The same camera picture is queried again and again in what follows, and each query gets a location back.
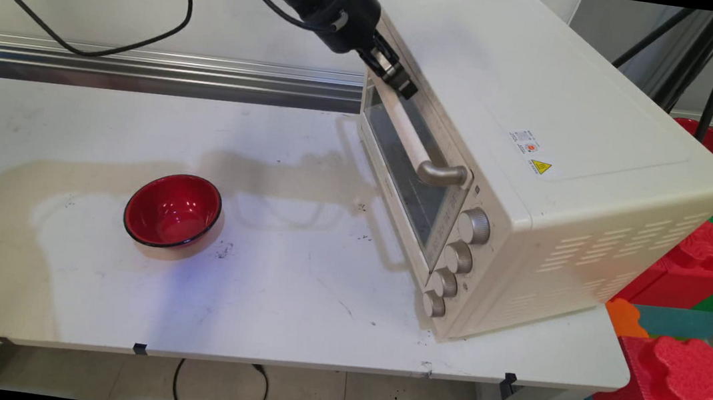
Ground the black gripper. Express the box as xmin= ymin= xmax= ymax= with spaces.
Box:
xmin=281 ymin=0 xmax=430 ymax=101

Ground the glass oven door with handle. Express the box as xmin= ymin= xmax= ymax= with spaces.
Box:
xmin=343 ymin=70 xmax=486 ymax=277

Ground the cream toaster oven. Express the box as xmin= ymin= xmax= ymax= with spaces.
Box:
xmin=333 ymin=0 xmax=713 ymax=374

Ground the silver oven knob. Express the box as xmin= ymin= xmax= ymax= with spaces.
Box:
xmin=420 ymin=289 xmax=449 ymax=320
xmin=430 ymin=267 xmax=460 ymax=300
xmin=442 ymin=239 xmax=476 ymax=276
xmin=456 ymin=205 xmax=494 ymax=247

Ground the red bowl with black rim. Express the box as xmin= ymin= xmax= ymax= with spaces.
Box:
xmin=120 ymin=167 xmax=226 ymax=255
xmin=669 ymin=116 xmax=713 ymax=160

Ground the orange foam block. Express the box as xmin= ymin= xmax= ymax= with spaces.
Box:
xmin=602 ymin=296 xmax=654 ymax=341

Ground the small red foam block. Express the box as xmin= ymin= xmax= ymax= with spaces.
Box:
xmin=614 ymin=211 xmax=713 ymax=314

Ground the teal foam block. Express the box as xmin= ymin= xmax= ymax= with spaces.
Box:
xmin=632 ymin=302 xmax=713 ymax=346

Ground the aluminium rail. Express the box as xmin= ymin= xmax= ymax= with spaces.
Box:
xmin=0 ymin=33 xmax=367 ymax=119

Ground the black cable under table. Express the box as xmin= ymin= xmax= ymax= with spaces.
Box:
xmin=171 ymin=355 xmax=271 ymax=400

